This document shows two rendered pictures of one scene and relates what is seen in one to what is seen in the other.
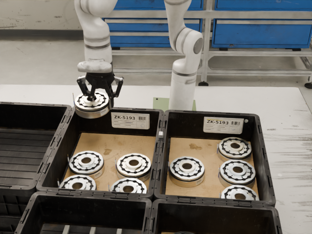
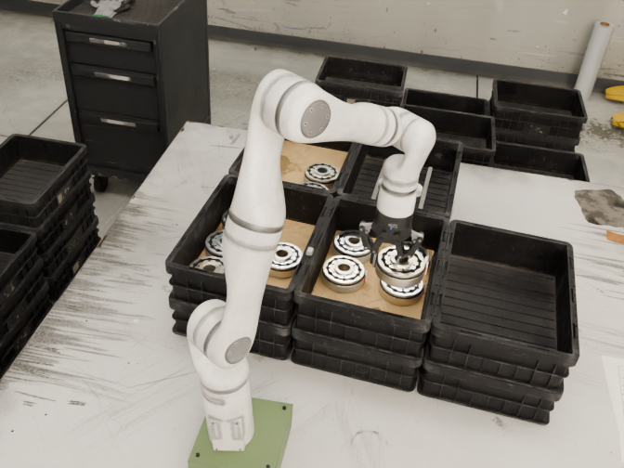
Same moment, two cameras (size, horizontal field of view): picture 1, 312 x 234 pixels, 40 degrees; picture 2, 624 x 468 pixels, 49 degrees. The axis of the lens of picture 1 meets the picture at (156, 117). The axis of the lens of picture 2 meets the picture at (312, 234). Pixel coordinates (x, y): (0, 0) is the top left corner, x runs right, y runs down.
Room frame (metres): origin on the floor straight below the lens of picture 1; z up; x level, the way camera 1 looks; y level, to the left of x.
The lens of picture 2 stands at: (2.21, 0.14, 1.93)
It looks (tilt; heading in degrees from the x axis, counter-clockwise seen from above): 38 degrees down; 187
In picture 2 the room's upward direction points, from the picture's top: 5 degrees clockwise
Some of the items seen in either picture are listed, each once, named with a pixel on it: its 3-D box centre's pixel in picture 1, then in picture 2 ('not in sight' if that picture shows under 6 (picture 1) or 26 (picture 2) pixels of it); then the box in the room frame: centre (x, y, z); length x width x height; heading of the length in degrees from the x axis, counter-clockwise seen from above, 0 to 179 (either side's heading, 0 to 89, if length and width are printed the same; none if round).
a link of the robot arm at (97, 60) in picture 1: (96, 53); (398, 189); (1.06, 0.16, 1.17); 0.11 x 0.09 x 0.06; 176
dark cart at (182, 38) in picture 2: not in sight; (144, 89); (-0.56, -1.06, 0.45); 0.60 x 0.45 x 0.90; 179
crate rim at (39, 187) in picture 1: (107, 147); (377, 256); (0.97, 0.14, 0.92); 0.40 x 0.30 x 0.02; 175
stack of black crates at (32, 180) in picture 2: not in sight; (34, 217); (0.38, -1.13, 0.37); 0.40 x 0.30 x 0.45; 179
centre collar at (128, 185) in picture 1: (128, 189); (354, 240); (0.85, 0.08, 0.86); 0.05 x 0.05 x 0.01
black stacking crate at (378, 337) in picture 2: (108, 161); (374, 273); (0.97, 0.14, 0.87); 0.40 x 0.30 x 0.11; 175
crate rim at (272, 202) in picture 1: (212, 153); (255, 230); (0.94, -0.16, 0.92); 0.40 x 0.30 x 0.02; 175
